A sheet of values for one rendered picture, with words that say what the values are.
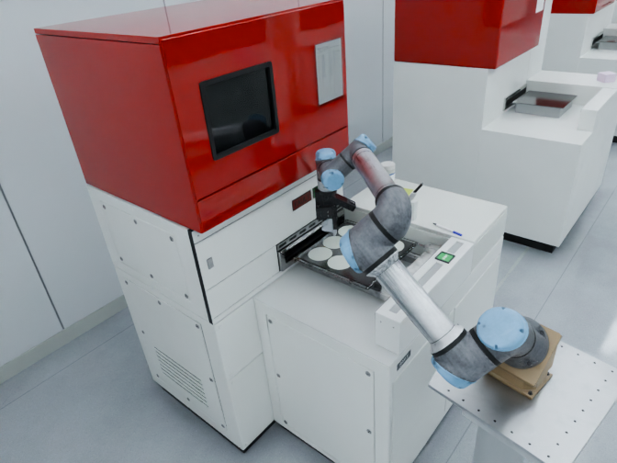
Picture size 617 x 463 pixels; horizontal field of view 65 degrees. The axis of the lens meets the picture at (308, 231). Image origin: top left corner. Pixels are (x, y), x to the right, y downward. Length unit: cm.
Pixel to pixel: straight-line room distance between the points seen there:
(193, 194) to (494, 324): 93
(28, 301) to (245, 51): 210
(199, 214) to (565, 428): 120
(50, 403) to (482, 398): 226
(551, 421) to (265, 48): 138
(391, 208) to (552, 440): 74
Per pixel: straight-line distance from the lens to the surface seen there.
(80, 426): 285
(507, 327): 136
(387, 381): 167
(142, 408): 279
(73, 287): 325
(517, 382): 159
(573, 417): 159
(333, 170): 165
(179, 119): 143
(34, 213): 300
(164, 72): 140
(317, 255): 196
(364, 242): 133
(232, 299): 184
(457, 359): 138
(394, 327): 158
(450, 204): 221
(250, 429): 232
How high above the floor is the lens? 199
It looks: 31 degrees down
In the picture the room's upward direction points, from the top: 5 degrees counter-clockwise
